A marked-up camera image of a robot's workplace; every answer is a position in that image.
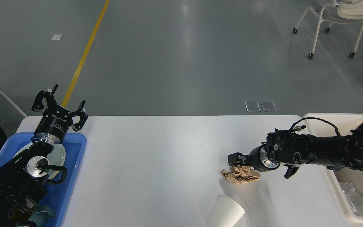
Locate foil tray container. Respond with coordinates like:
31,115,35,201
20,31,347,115
338,182,363,217

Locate white office chair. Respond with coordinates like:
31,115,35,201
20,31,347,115
292,0,363,59

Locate blue plastic tray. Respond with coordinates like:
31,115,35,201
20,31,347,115
0,132,87,227

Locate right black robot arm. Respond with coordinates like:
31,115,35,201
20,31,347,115
228,119,363,179

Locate floor socket plate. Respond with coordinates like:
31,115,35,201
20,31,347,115
245,102,261,112
261,101,277,112

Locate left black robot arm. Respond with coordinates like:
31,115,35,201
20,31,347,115
0,84,88,227

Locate teal mug yellow inside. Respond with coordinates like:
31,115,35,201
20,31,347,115
10,204,56,227

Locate white paper cup lying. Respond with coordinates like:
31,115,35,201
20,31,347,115
206,196,246,227

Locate brown paper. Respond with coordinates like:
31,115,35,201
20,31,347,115
220,165,261,184

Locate floor socket plate right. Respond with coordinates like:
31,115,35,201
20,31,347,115
261,101,277,112

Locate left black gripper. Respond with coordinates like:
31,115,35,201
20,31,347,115
31,84,89,144

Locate floor socket plate left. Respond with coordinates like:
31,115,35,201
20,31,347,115
245,102,261,112

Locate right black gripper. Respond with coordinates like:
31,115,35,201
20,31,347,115
228,145,280,172

